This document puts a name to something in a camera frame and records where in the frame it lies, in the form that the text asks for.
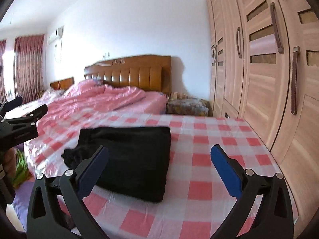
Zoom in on brown wooden bedside cabinet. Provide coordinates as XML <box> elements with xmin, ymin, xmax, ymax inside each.
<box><xmin>50</xmin><ymin>77</ymin><xmax>75</xmax><ymax>90</ymax></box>

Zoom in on red checked bed sheet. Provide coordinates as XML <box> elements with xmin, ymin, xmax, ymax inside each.
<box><xmin>24</xmin><ymin>110</ymin><xmax>299</xmax><ymax>239</ymax></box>

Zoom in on floral covered nightstand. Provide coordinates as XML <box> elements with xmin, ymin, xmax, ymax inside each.
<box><xmin>166</xmin><ymin>98</ymin><xmax>210</xmax><ymax>117</ymax></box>

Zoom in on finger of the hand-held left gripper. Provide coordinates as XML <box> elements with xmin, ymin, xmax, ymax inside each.
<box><xmin>0</xmin><ymin>104</ymin><xmax>48</xmax><ymax>128</ymax></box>
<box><xmin>0</xmin><ymin>96</ymin><xmax>23</xmax><ymax>116</ymax></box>

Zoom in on white air conditioner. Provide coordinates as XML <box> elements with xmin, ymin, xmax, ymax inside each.
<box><xmin>48</xmin><ymin>26</ymin><xmax>64</xmax><ymax>43</ymax></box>

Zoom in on pink quilt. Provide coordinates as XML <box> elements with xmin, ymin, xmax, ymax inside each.
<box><xmin>37</xmin><ymin>80</ymin><xmax>167</xmax><ymax>135</ymax></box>

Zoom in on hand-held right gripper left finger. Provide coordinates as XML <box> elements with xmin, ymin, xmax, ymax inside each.
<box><xmin>26</xmin><ymin>145</ymin><xmax>110</xmax><ymax>239</ymax></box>

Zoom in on black pants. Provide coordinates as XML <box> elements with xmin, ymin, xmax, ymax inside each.
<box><xmin>61</xmin><ymin>126</ymin><xmax>171</xmax><ymax>203</ymax></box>

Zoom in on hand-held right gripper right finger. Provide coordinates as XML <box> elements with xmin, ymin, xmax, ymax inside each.
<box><xmin>210</xmin><ymin>144</ymin><xmax>294</xmax><ymax>239</ymax></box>

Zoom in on light wooden wardrobe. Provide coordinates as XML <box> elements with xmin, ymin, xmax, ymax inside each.
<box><xmin>206</xmin><ymin>0</ymin><xmax>319</xmax><ymax>224</ymax></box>

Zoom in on purple printed mattress side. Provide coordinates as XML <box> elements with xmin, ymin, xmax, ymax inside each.
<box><xmin>12</xmin><ymin>179</ymin><xmax>34</xmax><ymax>231</ymax></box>

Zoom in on brown wooden headboard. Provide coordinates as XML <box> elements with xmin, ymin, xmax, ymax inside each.
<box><xmin>84</xmin><ymin>55</ymin><xmax>172</xmax><ymax>97</ymax></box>

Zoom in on brown wardrobe handle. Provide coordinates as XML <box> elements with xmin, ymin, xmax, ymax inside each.
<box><xmin>236</xmin><ymin>27</ymin><xmax>243</xmax><ymax>59</ymax></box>
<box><xmin>291</xmin><ymin>46</ymin><xmax>300</xmax><ymax>115</ymax></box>
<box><xmin>270</xmin><ymin>2</ymin><xmax>285</xmax><ymax>54</ymax></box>

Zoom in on dark red patterned curtain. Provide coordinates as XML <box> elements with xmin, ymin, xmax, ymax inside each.
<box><xmin>14</xmin><ymin>35</ymin><xmax>45</xmax><ymax>104</ymax></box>
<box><xmin>0</xmin><ymin>39</ymin><xmax>7</xmax><ymax>104</ymax></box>

